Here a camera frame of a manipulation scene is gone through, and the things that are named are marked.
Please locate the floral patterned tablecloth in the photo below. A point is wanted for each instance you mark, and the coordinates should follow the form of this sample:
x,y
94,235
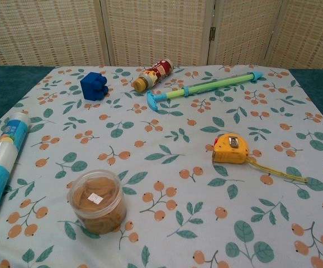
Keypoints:
x,y
178,181

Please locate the woven folding screen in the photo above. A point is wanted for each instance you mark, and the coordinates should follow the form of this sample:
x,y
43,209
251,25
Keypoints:
x,y
161,32

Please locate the blue toy building block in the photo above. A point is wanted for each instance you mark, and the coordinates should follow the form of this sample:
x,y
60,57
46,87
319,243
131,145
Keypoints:
x,y
93,85

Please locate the red snack canister yellow cap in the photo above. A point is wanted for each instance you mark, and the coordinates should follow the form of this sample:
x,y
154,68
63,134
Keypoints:
x,y
153,74

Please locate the green and blue toy pump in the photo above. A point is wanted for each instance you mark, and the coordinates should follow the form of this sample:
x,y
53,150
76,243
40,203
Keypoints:
x,y
203,86

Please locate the white blue tube package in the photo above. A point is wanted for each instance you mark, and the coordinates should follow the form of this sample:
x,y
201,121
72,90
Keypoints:
x,y
3,159

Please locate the yellow tape measure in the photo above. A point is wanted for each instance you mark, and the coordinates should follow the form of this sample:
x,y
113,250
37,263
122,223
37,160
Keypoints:
x,y
228,155

